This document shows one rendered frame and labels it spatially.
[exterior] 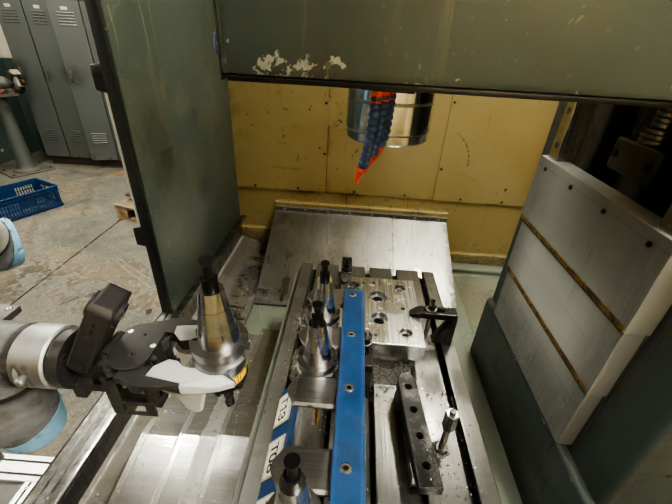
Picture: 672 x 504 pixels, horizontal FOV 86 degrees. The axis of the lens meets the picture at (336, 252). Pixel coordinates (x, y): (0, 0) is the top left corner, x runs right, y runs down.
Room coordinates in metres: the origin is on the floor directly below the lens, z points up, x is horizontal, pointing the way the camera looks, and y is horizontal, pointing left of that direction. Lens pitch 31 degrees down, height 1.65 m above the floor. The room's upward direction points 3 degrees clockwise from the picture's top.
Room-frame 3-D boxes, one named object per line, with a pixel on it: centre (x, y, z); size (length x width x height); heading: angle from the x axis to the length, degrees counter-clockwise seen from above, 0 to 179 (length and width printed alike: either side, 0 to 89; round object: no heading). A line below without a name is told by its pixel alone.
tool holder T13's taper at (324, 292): (0.51, 0.02, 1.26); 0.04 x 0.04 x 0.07
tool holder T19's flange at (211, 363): (0.29, 0.12, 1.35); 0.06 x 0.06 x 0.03
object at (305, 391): (0.35, 0.02, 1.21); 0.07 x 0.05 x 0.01; 88
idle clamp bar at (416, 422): (0.48, -0.19, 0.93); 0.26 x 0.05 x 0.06; 3
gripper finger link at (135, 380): (0.27, 0.19, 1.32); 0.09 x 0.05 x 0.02; 74
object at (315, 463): (0.24, 0.03, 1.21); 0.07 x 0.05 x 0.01; 88
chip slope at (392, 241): (1.39, -0.10, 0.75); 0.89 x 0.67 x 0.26; 88
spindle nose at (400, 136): (0.73, -0.09, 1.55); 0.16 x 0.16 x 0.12
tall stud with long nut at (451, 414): (0.46, -0.25, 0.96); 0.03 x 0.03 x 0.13
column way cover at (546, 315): (0.71, -0.53, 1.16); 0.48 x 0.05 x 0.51; 178
